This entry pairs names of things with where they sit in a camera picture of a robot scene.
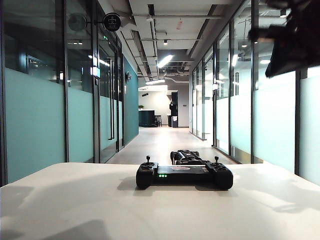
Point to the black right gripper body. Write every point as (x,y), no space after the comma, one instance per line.
(287,33)

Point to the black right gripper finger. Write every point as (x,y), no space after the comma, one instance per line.
(295,57)

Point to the black remote control with sticker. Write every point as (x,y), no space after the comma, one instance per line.
(185,178)

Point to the black quadruped robot dog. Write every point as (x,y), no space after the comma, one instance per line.
(186,156)

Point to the black cylinder ceiling lamp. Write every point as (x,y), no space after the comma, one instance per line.
(283,13)

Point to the small ceiling spot lamp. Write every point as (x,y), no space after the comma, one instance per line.
(165,42)

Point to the long linear ceiling light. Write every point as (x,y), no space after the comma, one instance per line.
(165,61)

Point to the dark bar stool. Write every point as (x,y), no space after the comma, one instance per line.
(158,120)

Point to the dark bar counter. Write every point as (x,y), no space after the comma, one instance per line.
(147,118)

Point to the small green plant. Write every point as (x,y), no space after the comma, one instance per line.
(141,107)

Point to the round black hanging sign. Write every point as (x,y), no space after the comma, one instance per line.
(112,22)

